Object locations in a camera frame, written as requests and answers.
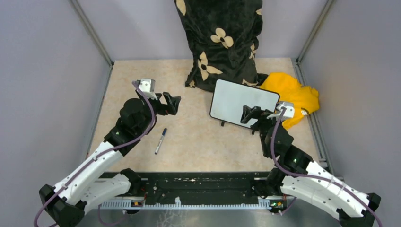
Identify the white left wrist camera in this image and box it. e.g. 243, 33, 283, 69
136, 78, 157, 100

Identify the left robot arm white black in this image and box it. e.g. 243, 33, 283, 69
34, 91, 181, 227

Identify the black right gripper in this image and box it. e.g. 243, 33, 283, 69
240, 104, 284, 157

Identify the left aluminium frame post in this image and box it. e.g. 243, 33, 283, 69
69, 0, 114, 67

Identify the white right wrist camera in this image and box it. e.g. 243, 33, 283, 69
273, 102, 295, 121

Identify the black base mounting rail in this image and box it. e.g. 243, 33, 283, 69
100, 171, 295, 214

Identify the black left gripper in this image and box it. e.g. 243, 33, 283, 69
137, 91, 181, 134

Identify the blue capped whiteboard marker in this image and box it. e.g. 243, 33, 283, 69
154, 128, 167, 155

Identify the small whiteboard black frame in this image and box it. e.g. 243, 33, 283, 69
209, 79, 280, 129

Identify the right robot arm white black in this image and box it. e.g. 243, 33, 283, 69
241, 102, 383, 227

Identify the aluminium frame post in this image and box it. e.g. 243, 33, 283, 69
296, 0, 336, 64
69, 0, 114, 67

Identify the right aluminium frame post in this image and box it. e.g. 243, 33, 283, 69
296, 0, 336, 64

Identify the black floral plush blanket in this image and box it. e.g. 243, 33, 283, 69
174, 0, 267, 92

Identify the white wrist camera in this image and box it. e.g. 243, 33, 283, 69
136, 78, 157, 100
273, 102, 295, 121

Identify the yellow folded garment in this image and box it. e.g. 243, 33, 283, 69
260, 72, 320, 130

